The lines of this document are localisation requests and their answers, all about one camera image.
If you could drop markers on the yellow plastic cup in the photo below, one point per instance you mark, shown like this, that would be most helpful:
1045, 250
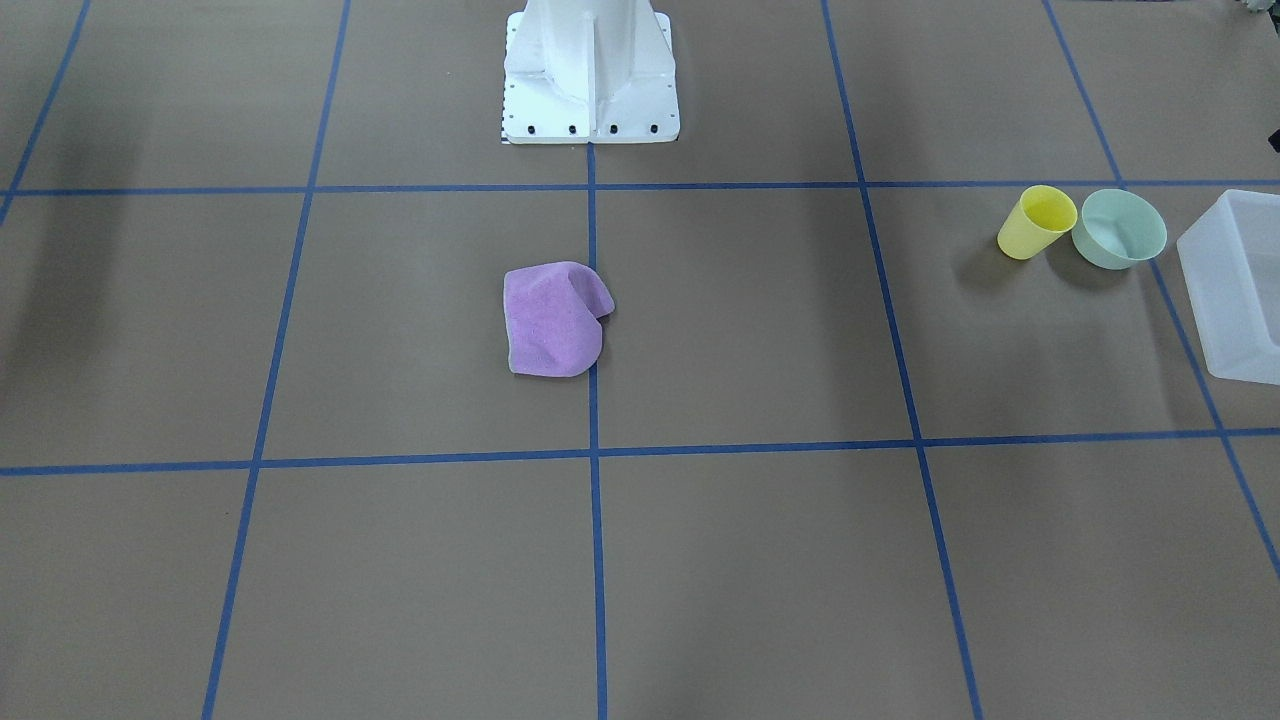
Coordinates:
1041, 216

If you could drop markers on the mint green bowl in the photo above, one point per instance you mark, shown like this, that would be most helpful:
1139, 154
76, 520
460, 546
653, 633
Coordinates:
1118, 229

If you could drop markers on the translucent plastic storage box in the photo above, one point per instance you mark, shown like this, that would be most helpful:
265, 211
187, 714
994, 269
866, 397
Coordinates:
1230, 262

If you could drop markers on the purple cloth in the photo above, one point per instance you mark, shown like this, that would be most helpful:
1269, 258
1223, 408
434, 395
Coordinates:
554, 319

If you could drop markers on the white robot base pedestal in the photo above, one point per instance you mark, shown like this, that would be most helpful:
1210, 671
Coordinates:
589, 72

